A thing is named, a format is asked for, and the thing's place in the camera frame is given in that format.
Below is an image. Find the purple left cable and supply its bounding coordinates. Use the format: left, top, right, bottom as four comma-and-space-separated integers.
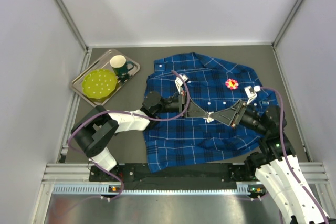
52, 70, 191, 214

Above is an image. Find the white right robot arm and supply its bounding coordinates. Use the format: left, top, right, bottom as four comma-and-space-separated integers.
209, 101, 334, 223

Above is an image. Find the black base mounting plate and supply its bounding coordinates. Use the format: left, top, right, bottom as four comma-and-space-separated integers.
88, 163, 266, 190

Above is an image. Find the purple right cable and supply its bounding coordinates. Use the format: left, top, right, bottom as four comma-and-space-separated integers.
236, 87, 329, 224

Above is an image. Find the blue plaid shirt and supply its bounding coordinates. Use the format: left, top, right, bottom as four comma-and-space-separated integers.
143, 52, 283, 174

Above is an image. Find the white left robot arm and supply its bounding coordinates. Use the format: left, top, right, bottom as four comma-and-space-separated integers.
68, 91, 211, 171

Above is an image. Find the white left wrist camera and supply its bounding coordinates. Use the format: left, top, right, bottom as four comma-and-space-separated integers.
175, 74, 189, 94

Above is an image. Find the silver metal tray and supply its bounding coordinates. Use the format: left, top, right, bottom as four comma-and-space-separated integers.
70, 49, 140, 106

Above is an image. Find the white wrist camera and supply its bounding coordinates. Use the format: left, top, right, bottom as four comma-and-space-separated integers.
175, 74, 189, 94
244, 86, 261, 105

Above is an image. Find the yellow-green dotted plate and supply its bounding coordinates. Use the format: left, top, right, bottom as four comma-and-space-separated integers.
81, 68, 118, 103

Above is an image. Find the pink flower brooch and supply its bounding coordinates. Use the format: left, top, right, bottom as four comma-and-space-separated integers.
225, 79, 239, 90

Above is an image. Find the purple cable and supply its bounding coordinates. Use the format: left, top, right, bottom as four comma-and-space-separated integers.
236, 87, 329, 224
52, 70, 191, 214

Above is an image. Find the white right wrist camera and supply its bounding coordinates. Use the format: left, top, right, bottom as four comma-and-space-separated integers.
244, 86, 261, 105

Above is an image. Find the green mug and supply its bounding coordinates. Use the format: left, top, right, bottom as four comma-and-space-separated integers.
110, 55, 134, 78

